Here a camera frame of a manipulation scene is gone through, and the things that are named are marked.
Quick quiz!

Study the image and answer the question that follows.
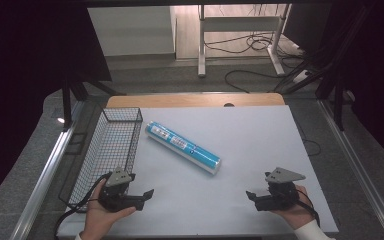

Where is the black floor cable bundle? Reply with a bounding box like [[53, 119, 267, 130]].
[[203, 31, 306, 61]]

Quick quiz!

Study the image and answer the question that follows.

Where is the thin black cable loop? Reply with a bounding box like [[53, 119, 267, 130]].
[[293, 114, 322, 157]]

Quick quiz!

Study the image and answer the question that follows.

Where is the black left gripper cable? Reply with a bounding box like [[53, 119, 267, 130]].
[[53, 172, 114, 240]]

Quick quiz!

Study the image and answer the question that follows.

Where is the person's right hand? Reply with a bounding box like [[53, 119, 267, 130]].
[[270, 185, 315, 231]]

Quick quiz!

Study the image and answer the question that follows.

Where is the blue and white film roll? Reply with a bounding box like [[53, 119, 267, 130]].
[[144, 120, 222, 176]]

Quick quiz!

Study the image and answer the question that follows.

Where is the white cabinet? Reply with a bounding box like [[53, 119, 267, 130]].
[[86, 6, 178, 58]]

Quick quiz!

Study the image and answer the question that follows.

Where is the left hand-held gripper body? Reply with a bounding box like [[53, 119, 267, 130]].
[[98, 167, 137, 213]]

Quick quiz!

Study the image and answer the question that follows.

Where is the person's left hand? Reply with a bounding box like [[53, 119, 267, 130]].
[[79, 179, 137, 240]]

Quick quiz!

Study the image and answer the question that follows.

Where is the white table mat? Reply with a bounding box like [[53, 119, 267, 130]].
[[56, 104, 340, 239]]

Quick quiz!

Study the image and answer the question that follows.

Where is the aluminium rail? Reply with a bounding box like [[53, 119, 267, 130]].
[[9, 100, 85, 240], [316, 99, 384, 240]]

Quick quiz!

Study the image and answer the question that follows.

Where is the white metal desk frame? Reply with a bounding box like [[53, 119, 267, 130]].
[[197, 3, 293, 79]]

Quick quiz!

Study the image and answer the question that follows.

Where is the white power strip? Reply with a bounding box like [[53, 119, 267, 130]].
[[292, 69, 310, 84]]

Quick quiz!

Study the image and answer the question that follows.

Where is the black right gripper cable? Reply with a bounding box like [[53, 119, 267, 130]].
[[293, 188, 321, 228]]

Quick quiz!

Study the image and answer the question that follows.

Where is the black wire mesh basket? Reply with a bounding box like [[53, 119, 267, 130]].
[[58, 106, 144, 213]]

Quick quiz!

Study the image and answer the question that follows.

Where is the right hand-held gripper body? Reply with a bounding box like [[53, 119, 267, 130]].
[[264, 166, 307, 212]]

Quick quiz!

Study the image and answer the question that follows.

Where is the black metal stand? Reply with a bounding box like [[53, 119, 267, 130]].
[[60, 71, 128, 132], [273, 3, 376, 132]]

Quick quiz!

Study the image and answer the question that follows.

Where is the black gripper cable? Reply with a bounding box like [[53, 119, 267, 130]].
[[53, 172, 114, 240], [293, 188, 321, 228]]

